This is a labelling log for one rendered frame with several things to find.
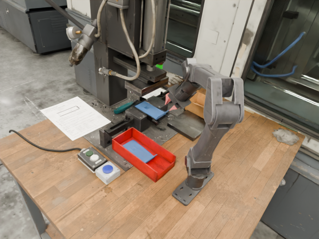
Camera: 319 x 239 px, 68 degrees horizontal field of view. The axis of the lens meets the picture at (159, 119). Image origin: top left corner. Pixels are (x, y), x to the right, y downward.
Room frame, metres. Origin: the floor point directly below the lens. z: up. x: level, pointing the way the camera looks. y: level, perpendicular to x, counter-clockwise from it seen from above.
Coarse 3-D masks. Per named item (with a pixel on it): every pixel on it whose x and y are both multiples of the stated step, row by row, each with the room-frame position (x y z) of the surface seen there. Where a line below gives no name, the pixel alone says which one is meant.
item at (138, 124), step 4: (164, 108) 0.98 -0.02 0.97; (132, 116) 0.87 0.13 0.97; (164, 116) 0.99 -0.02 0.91; (136, 120) 0.85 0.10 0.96; (144, 120) 0.86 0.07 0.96; (148, 120) 0.88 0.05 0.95; (132, 124) 0.87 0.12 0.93; (136, 124) 0.85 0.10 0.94; (140, 124) 0.84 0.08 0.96; (144, 124) 0.86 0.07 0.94; (148, 124) 0.89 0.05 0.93; (136, 128) 0.85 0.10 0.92; (140, 128) 0.84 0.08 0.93; (144, 128) 0.86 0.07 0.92
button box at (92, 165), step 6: (18, 132) 0.74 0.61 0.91; (24, 138) 0.71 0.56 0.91; (48, 150) 0.66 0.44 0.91; (54, 150) 0.66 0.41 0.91; (60, 150) 0.67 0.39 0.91; (66, 150) 0.67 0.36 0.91; (84, 150) 0.66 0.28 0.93; (96, 150) 0.67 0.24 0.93; (78, 156) 0.63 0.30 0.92; (84, 156) 0.63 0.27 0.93; (90, 156) 0.63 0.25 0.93; (102, 156) 0.64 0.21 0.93; (84, 162) 0.61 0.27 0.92; (90, 162) 0.60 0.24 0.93; (96, 162) 0.61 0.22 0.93; (102, 162) 0.61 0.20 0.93; (90, 168) 0.59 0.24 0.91; (96, 168) 0.59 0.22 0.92
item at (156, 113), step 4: (140, 104) 0.95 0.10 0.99; (144, 104) 0.96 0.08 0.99; (148, 104) 0.96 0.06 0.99; (140, 108) 0.92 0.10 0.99; (144, 108) 0.92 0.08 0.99; (152, 108) 0.93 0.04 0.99; (156, 108) 0.94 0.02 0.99; (148, 112) 0.89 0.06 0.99; (152, 112) 0.90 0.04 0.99; (156, 112) 0.90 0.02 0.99; (160, 112) 0.91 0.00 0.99; (164, 112) 0.87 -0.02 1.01; (152, 116) 0.87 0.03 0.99; (156, 116) 0.87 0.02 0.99; (160, 116) 0.87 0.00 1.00
